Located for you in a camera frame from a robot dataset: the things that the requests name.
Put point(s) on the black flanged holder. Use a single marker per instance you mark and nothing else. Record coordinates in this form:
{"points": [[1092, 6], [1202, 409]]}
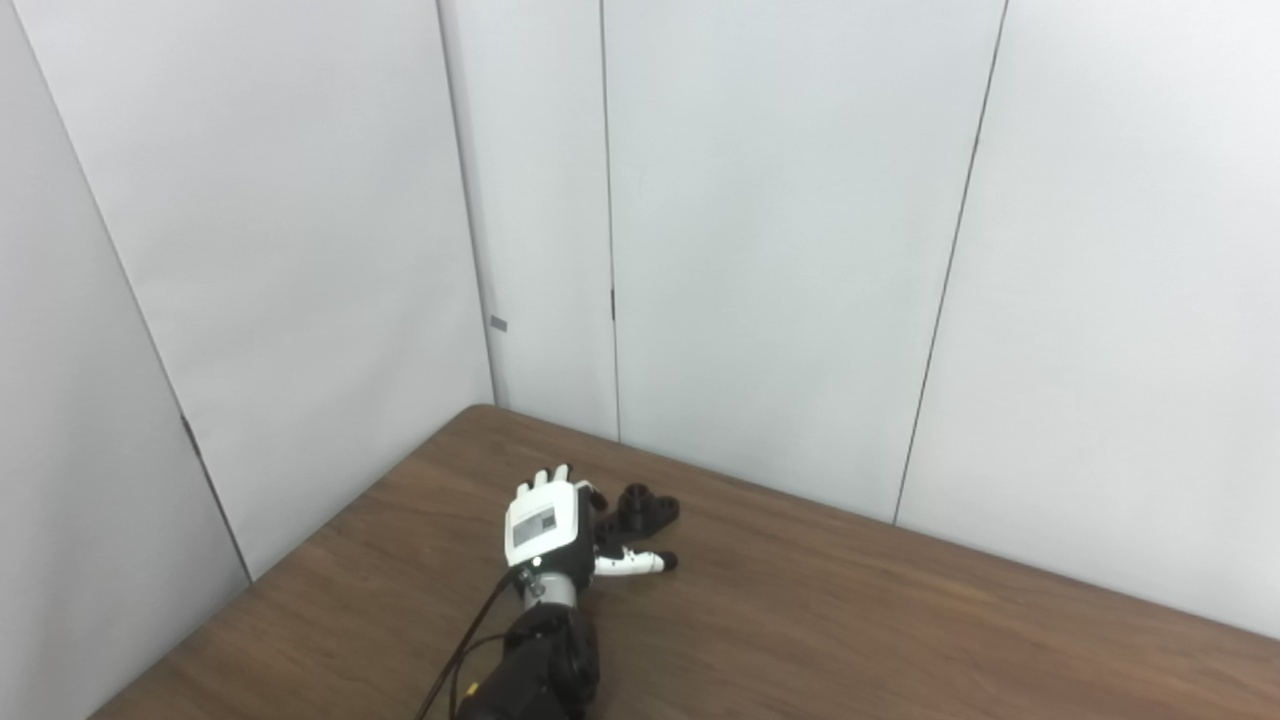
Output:
{"points": [[640, 510]]}

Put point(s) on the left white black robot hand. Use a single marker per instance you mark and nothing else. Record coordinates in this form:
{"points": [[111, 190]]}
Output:
{"points": [[545, 525]]}

